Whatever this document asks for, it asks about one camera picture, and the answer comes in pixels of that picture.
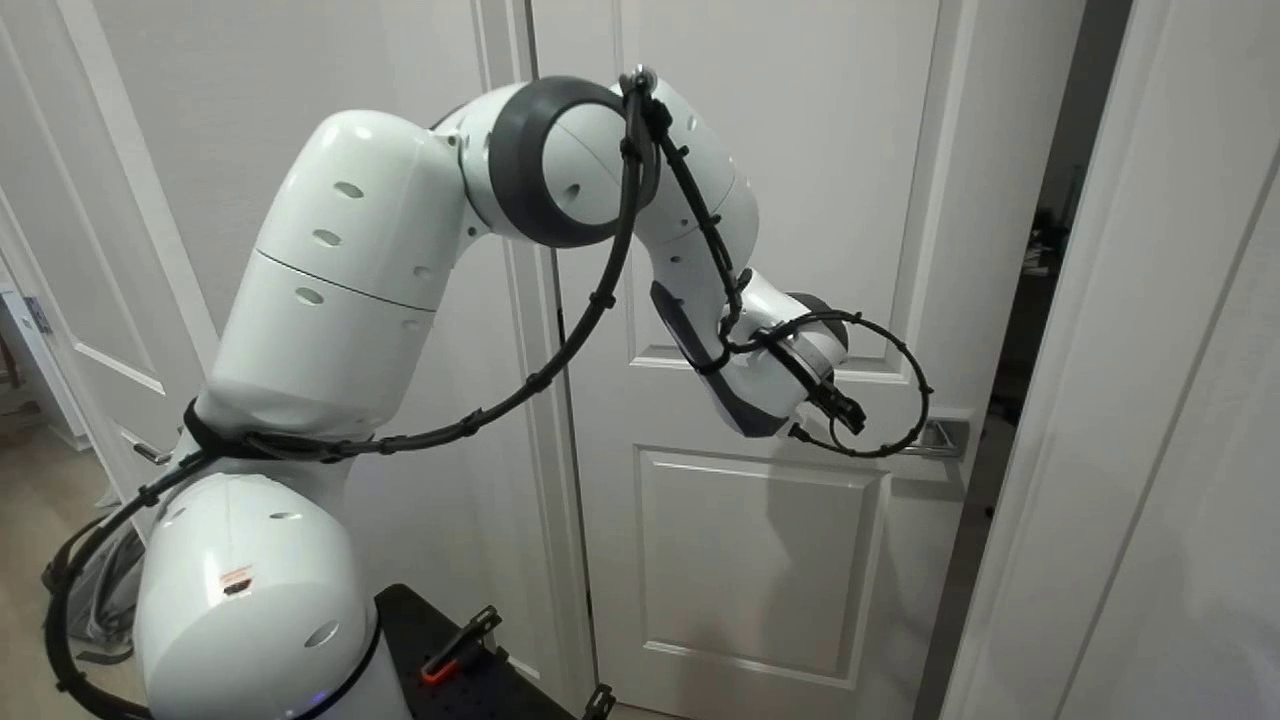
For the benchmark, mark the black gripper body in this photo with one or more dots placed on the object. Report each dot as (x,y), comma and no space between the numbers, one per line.
(837,404)

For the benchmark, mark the white panel door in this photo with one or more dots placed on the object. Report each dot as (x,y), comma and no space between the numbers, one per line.
(744,587)

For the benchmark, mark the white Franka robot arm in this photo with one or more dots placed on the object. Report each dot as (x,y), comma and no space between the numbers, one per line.
(335,266)

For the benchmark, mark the white closet door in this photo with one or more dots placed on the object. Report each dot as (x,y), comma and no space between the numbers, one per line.
(80,203)

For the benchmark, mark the black clamp with orange grip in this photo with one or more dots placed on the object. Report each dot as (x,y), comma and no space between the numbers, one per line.
(444,666)

